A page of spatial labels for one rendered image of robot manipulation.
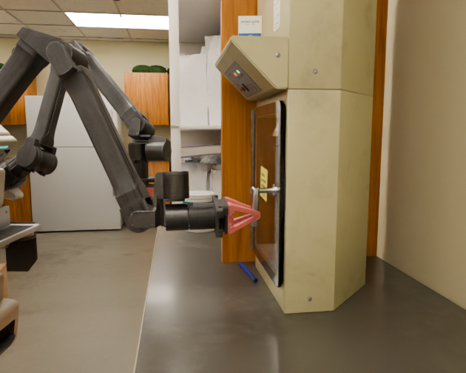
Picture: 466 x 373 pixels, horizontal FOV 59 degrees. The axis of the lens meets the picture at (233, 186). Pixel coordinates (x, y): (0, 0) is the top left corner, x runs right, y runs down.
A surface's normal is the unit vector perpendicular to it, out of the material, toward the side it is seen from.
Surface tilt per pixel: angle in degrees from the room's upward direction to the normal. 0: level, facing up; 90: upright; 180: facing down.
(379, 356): 0
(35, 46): 85
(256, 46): 90
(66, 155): 90
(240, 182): 90
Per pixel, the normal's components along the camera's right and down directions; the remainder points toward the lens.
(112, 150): -0.05, 0.01
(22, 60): -0.17, 0.20
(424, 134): -0.99, 0.02
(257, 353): 0.00, -0.99
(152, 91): 0.14, 0.13
